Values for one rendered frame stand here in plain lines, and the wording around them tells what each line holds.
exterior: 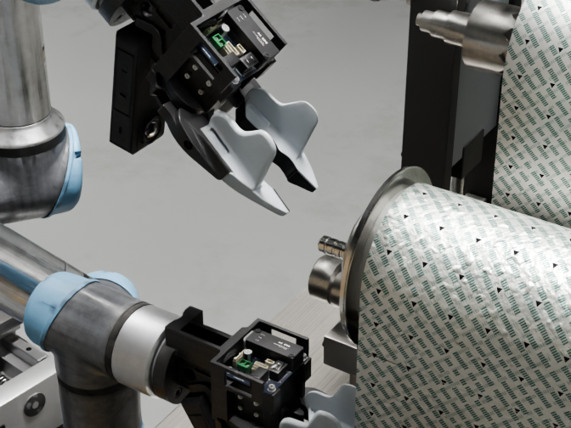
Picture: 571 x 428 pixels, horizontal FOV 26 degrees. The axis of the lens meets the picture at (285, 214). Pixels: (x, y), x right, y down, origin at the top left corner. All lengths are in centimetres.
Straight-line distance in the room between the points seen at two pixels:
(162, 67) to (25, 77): 60
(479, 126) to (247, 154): 45
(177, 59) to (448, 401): 33
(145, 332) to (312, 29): 344
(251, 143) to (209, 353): 20
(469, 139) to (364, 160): 232
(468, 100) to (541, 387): 46
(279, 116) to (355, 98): 300
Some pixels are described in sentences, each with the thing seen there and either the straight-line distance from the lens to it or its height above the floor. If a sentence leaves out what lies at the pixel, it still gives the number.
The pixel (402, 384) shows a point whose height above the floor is 119.
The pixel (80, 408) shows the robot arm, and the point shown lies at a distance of 117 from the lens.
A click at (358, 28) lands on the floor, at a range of 448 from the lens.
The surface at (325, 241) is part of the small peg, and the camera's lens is 97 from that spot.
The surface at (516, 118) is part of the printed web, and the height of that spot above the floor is 130.
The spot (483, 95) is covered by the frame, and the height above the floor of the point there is 121.
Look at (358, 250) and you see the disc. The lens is 92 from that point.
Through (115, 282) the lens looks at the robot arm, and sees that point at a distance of 131.
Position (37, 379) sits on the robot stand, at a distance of 163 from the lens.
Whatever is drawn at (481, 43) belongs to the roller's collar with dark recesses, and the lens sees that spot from 112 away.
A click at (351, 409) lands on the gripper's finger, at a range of 103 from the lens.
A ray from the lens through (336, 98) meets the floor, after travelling 397.
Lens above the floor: 180
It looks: 32 degrees down
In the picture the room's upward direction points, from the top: straight up
